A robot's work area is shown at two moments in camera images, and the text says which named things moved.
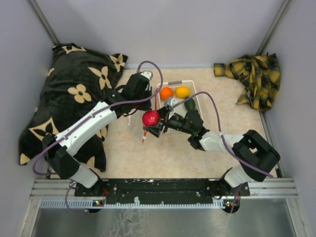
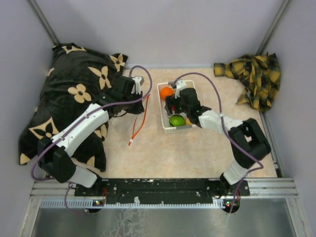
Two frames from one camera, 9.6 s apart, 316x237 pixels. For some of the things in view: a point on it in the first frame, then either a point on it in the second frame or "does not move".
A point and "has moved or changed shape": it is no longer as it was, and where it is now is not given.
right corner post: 272,28 does not move
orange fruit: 166,92 does not move
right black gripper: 164,113 to 170,100
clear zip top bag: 135,116 has moved or changed shape
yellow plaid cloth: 260,76 does not move
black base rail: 161,191 does not move
